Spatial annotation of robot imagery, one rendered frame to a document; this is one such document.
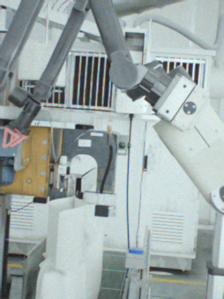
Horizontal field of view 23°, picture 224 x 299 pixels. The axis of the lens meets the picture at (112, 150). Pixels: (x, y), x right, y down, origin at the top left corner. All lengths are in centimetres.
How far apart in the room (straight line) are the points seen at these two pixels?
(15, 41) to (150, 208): 382
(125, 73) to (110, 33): 12
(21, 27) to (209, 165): 67
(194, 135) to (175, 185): 358
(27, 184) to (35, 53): 60
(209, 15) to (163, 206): 244
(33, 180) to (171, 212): 286
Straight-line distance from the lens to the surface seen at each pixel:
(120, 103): 468
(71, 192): 252
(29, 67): 232
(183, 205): 523
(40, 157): 251
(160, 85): 148
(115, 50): 151
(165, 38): 654
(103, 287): 347
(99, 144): 246
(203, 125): 163
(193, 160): 164
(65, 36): 215
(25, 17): 157
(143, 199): 522
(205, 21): 659
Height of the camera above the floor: 139
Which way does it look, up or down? 3 degrees down
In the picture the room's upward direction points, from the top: 4 degrees clockwise
